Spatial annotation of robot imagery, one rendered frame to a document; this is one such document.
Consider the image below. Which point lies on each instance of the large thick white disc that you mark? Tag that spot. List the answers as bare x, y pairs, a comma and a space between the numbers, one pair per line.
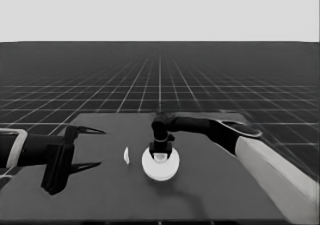
150, 166

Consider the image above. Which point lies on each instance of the small thin white T-piece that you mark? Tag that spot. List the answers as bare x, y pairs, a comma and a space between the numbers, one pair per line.
126, 155

